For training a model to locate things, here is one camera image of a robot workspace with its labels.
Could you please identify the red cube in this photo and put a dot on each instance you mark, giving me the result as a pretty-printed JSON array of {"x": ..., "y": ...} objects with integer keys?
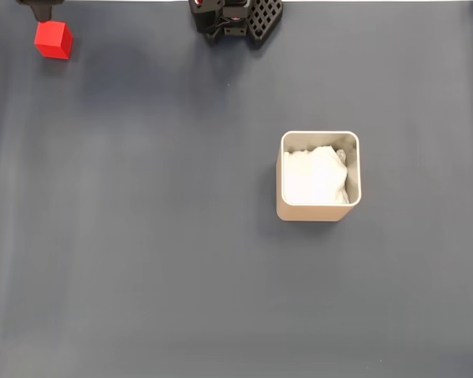
[{"x": 53, "y": 41}]

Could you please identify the beige square box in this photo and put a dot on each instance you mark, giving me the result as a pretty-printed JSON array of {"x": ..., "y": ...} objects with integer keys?
[{"x": 315, "y": 213}]

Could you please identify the blue-grey table mat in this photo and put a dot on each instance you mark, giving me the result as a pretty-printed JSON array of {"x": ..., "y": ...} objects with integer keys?
[{"x": 142, "y": 236}]

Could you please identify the white crumpled tissue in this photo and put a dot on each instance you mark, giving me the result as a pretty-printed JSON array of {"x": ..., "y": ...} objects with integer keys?
[{"x": 313, "y": 177}]

